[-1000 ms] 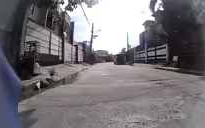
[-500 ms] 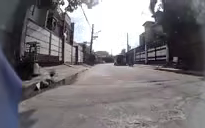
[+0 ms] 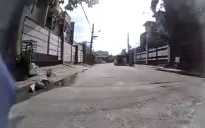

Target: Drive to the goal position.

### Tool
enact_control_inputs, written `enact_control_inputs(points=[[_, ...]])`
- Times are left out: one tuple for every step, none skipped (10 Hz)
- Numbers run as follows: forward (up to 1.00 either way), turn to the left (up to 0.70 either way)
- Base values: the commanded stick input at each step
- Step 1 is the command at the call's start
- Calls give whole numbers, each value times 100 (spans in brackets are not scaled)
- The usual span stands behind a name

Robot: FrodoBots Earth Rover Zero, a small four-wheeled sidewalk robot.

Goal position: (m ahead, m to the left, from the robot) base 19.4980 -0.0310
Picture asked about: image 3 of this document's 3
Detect distant low building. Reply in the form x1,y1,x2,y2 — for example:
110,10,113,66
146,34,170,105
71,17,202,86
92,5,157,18
93,49,115,64

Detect pale van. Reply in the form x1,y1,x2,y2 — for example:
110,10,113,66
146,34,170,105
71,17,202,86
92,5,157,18
113,54,128,67

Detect utility pole with crossarms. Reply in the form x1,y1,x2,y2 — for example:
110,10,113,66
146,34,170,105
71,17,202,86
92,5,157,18
88,23,100,55

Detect thin utility pole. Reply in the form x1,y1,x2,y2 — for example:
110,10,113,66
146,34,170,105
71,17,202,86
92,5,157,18
126,32,131,64

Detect grey concrete road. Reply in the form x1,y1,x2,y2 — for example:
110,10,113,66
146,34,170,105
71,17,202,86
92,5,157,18
8,62,205,128

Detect water in gutter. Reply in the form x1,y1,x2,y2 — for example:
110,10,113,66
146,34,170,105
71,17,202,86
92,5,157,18
16,73,81,103

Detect grey concrete pavement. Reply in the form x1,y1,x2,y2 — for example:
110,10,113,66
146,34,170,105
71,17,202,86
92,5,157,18
14,63,91,91

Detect pale panelled fence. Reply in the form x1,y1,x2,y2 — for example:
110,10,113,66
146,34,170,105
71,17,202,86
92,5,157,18
128,44,173,66

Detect dark multi-storey building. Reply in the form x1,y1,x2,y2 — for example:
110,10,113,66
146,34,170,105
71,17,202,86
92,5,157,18
139,9,170,51

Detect raised concrete pavement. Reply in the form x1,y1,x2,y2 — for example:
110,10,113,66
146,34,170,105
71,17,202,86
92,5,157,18
136,63,205,82

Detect dark trees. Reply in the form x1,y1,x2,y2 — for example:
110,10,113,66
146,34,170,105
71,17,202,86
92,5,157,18
149,0,205,78

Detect overhead wires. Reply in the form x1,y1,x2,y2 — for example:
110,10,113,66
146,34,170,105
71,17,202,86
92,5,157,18
78,2,93,28

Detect building behind wall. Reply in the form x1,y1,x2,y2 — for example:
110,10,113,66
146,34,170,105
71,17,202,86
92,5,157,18
23,0,76,44

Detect pale panelled boundary wall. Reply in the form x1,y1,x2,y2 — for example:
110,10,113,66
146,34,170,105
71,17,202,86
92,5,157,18
18,14,88,66

